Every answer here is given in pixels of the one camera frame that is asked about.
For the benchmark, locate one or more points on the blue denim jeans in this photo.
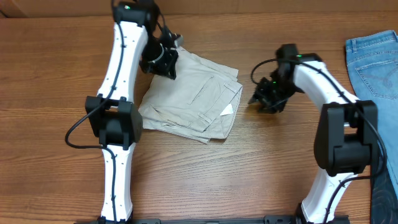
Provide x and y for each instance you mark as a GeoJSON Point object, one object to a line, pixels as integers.
{"type": "Point", "coordinates": [372, 69]}

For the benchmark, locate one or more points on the dark patterned garment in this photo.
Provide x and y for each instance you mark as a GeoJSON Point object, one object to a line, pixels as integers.
{"type": "Point", "coordinates": [384, 196]}

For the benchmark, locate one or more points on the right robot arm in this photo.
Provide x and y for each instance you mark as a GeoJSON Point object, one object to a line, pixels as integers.
{"type": "Point", "coordinates": [346, 141]}

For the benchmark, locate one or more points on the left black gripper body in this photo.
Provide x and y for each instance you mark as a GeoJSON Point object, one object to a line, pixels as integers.
{"type": "Point", "coordinates": [155, 58]}

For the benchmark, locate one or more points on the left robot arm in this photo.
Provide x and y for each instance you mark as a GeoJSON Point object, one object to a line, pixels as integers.
{"type": "Point", "coordinates": [141, 42]}

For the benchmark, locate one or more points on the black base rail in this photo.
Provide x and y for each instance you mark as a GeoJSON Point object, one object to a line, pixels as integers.
{"type": "Point", "coordinates": [214, 221]}

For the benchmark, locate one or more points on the beige shorts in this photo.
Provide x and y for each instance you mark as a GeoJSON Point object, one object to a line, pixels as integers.
{"type": "Point", "coordinates": [200, 103]}

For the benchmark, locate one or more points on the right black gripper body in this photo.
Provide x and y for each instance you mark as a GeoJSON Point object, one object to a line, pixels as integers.
{"type": "Point", "coordinates": [274, 96]}

